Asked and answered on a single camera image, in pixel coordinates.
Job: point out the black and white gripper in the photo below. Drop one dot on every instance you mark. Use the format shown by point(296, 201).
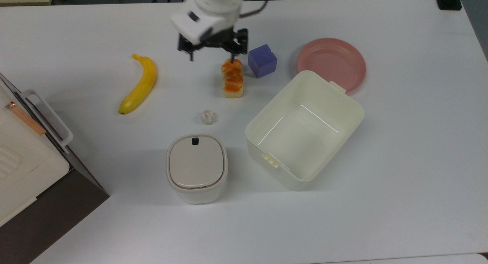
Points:
point(202, 28)

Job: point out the orange glazed bread loaf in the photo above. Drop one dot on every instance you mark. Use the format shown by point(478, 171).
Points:
point(232, 79)

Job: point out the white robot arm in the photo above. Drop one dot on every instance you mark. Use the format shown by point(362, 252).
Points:
point(219, 1)

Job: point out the purple foam cube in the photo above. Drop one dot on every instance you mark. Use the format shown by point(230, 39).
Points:
point(262, 61)

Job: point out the crumpled white paper ball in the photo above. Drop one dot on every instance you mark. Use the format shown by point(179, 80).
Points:
point(207, 117)

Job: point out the yellow banana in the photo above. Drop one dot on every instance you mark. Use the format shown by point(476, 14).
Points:
point(143, 85)

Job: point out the white lidded trash bin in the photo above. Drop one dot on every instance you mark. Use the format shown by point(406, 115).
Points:
point(196, 167)

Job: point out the cream open storage box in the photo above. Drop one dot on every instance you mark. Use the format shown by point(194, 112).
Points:
point(301, 136)

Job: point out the pink round plate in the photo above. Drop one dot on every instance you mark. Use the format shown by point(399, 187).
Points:
point(331, 62)

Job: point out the copper coloured strip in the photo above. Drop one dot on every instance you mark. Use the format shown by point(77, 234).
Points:
point(26, 119)

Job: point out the white and brown oven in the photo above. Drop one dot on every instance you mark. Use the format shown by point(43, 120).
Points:
point(26, 188)

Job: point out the black table clamp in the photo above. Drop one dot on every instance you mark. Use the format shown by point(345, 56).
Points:
point(449, 0)

